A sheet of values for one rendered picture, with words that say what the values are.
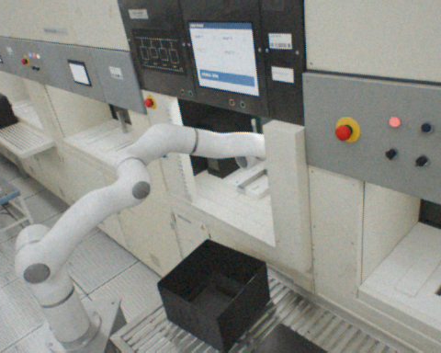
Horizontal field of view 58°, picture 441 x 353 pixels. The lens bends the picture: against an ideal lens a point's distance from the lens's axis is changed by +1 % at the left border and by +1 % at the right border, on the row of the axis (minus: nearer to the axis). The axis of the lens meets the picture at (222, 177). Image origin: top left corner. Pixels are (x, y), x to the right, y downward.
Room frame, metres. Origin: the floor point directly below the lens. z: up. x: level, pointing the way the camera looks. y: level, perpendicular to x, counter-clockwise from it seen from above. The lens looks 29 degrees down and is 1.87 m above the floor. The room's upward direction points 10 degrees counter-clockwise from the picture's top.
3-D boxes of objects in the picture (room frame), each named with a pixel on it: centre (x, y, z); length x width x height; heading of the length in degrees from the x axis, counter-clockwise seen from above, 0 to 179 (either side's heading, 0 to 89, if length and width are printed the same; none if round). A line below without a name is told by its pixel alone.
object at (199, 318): (1.01, 0.09, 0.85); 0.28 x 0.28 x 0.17; 47
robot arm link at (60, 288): (1.06, 0.63, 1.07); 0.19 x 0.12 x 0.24; 19
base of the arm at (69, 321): (1.03, 0.62, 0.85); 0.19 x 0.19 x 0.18
